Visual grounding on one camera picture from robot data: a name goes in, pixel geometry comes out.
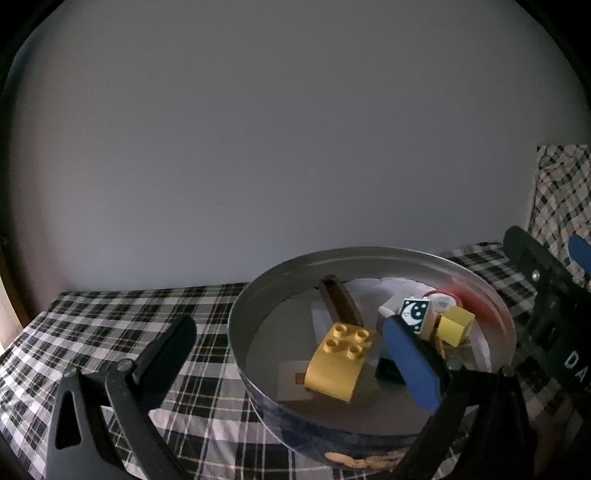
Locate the brown wooden comb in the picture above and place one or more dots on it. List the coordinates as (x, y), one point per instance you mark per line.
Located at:
(341, 300)

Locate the black white checkered tablecloth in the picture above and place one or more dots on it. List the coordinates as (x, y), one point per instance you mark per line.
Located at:
(115, 314)

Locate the yellow cube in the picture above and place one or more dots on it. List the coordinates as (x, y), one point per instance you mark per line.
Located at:
(455, 327)

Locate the white moon print cube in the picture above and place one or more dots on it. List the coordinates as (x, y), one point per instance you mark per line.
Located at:
(413, 314)

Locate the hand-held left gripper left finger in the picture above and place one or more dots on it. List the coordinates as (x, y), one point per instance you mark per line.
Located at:
(171, 350)

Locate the round metal tin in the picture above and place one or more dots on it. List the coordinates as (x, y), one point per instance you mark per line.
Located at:
(277, 295)

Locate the white rectangular block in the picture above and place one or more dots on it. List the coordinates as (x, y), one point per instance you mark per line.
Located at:
(390, 307)

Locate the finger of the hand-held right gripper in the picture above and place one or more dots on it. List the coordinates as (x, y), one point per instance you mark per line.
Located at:
(581, 258)
(531, 254)

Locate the white card with red mark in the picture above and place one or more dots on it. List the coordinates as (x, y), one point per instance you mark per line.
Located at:
(291, 378)

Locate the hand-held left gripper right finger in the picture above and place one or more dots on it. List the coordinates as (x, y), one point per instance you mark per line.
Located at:
(411, 364)

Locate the red tape roll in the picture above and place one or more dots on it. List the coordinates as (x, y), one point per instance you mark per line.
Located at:
(445, 300)

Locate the yellow arched toy brick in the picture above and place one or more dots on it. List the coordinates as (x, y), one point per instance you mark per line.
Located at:
(328, 374)

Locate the blue bear print brick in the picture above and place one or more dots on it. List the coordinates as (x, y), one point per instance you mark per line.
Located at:
(385, 369)

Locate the checkered pillow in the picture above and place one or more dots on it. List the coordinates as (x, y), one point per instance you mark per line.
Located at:
(563, 194)

